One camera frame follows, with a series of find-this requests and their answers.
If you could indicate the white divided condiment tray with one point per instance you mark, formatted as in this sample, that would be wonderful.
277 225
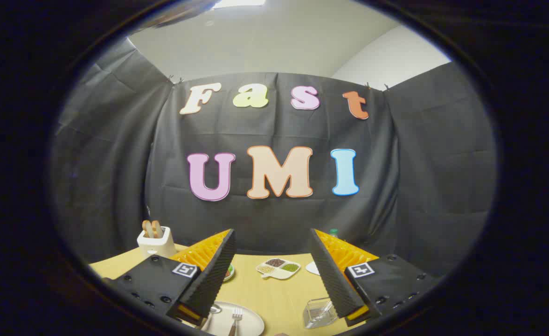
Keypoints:
279 273

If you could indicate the ceiling light panel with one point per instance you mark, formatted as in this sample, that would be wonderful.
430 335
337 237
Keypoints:
239 3

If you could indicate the pale green plate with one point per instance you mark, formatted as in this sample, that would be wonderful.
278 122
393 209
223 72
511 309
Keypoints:
229 273

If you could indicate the cream toaster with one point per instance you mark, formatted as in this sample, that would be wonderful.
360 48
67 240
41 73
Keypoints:
155 247

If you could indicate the large white plate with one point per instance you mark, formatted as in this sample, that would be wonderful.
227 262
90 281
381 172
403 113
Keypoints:
253 322

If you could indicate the small white coaster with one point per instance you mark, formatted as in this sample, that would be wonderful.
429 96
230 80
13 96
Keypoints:
312 268

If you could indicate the toast slice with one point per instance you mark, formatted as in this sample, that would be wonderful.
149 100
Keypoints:
147 228
157 228

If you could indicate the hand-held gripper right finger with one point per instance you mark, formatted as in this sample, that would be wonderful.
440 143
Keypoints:
335 280

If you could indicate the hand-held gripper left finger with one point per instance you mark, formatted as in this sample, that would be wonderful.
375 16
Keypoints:
213 280

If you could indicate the clear ribbed cutlery holder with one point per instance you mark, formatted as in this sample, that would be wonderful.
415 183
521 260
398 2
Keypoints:
318 315

